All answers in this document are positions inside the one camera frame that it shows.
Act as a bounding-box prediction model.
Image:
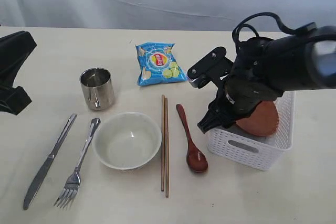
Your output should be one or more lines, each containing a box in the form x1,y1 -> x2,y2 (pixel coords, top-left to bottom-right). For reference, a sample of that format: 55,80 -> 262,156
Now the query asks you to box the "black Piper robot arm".
1,26 -> 335,133

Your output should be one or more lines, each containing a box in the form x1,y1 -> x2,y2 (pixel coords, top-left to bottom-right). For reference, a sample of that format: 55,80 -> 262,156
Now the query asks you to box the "blue-grey utensil handle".
53,118 -> 101,209

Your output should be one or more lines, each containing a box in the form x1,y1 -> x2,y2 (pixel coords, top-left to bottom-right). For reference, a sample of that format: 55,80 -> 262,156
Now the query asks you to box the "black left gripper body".
1,85 -> 32,115

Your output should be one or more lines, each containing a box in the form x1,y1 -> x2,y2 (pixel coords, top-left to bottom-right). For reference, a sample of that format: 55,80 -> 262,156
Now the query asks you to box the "white plastic perforated basket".
206,91 -> 295,171

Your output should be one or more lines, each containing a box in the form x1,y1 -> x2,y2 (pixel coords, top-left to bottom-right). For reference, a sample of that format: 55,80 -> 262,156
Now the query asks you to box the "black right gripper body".
208,77 -> 284,122

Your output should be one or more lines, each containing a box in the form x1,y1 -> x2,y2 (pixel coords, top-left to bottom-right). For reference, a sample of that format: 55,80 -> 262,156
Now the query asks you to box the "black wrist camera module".
186,46 -> 233,89

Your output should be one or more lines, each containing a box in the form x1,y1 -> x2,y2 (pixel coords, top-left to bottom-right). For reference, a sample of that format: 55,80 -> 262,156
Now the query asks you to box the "dark wooden chopstick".
164,98 -> 170,198

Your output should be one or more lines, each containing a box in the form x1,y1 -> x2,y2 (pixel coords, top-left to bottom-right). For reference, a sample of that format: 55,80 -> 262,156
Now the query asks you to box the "pale green ceramic bowl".
93,112 -> 162,170

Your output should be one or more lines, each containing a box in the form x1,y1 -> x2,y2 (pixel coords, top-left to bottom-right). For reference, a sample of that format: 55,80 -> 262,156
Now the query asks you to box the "grey metal utensil handle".
23,113 -> 77,210

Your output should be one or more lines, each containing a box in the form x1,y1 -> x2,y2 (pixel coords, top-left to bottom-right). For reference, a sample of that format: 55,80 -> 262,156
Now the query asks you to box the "shiny steel cup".
79,67 -> 115,111

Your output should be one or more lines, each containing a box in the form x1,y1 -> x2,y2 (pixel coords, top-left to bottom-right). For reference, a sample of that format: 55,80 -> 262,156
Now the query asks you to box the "dark brown wooden plate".
236,101 -> 279,137

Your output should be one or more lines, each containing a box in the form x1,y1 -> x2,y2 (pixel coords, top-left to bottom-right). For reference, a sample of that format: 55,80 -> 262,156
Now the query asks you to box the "light wooden chopstick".
161,95 -> 165,191

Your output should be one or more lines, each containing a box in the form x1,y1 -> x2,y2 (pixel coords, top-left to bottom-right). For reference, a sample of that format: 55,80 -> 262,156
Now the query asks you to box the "blue chips bag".
136,42 -> 187,86

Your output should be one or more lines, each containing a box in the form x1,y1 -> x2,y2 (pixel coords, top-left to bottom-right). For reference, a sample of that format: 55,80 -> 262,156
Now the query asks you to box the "dark brown wooden spoon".
176,104 -> 208,173

